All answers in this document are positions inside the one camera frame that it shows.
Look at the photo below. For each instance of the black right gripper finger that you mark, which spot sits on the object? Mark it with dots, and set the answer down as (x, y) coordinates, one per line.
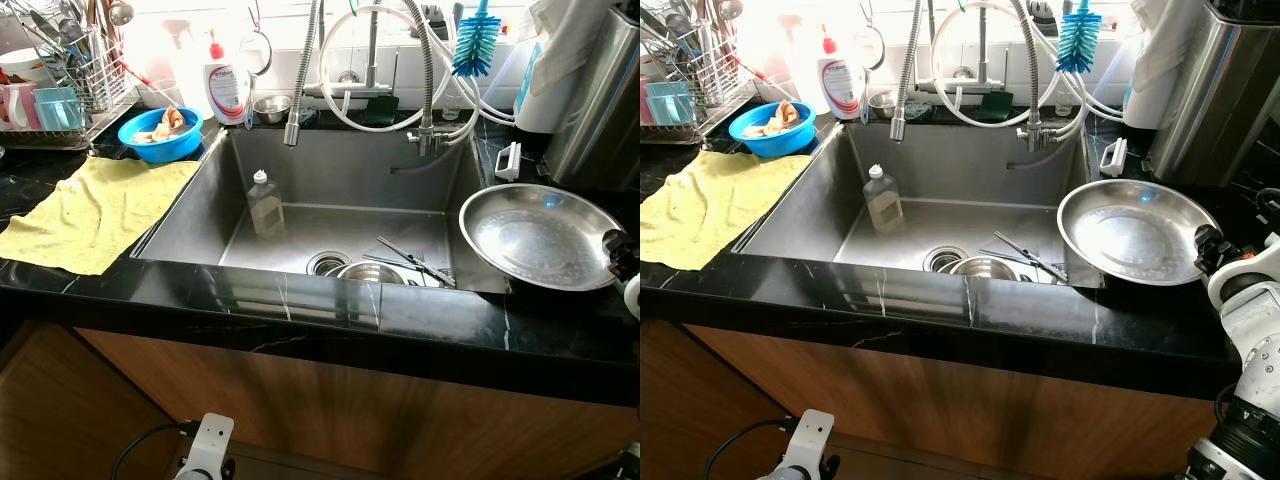
(1206, 262)
(615, 240)
(1208, 238)
(612, 265)

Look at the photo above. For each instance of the large shallow steel pan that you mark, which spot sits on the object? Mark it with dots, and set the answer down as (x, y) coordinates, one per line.
(540, 240)
(1135, 235)

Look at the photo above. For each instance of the steel tongs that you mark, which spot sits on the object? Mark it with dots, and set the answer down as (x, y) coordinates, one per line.
(1025, 257)
(410, 262)

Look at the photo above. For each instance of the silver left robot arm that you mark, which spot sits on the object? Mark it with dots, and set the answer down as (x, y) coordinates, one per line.
(775, 473)
(180, 474)

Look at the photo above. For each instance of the yellow cloth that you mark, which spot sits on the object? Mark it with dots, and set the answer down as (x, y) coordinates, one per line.
(715, 210)
(90, 215)

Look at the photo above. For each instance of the tall stainless steel canister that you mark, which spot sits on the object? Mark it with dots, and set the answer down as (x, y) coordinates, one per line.
(600, 110)
(1225, 100)

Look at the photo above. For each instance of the wooden cabinet front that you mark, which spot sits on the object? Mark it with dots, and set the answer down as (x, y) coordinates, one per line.
(950, 405)
(350, 410)

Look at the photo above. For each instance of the light blue cup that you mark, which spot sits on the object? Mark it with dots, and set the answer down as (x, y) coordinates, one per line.
(670, 104)
(58, 110)

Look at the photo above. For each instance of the white jug with blue label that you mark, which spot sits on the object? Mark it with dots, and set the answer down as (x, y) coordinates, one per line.
(1150, 80)
(545, 85)

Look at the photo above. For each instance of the blue plastic bowl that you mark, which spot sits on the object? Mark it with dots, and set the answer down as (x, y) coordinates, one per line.
(162, 152)
(772, 146)

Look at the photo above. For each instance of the brown food scraps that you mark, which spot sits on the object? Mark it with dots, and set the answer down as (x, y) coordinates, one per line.
(172, 122)
(785, 116)

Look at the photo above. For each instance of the steel bowl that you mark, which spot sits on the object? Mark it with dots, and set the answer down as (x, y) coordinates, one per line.
(983, 268)
(370, 274)

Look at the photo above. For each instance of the steel drain strainer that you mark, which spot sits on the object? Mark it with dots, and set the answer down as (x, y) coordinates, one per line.
(944, 258)
(327, 263)

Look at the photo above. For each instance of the blue bottle brush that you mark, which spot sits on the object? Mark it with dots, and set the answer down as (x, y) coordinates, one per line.
(475, 45)
(1078, 40)

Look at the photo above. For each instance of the dark green sponge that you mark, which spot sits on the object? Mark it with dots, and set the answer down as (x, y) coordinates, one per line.
(995, 106)
(380, 112)

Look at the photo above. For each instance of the stainless steel sink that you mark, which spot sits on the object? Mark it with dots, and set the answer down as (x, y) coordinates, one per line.
(960, 165)
(350, 170)

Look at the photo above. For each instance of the steel ladle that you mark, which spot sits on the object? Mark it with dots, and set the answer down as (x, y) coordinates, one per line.
(121, 12)
(733, 9)

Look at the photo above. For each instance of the clear plastic bottle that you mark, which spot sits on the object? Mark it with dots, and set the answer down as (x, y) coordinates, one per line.
(266, 208)
(884, 203)

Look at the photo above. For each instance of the white red-capped soap bottle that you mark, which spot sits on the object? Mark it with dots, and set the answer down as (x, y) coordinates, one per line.
(227, 95)
(841, 90)

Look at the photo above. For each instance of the chrome tap pipe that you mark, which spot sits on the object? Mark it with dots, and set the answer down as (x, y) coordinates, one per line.
(371, 50)
(982, 45)

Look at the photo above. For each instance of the chrome spring neck faucet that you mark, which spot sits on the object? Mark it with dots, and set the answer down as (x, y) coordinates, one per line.
(905, 75)
(300, 80)

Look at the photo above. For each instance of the pink mug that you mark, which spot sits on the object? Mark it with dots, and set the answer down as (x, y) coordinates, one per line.
(18, 108)

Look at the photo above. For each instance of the white bowl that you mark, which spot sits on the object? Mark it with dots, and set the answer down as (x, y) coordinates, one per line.
(20, 68)

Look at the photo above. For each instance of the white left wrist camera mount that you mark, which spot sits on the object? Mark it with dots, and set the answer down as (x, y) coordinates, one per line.
(808, 435)
(208, 440)

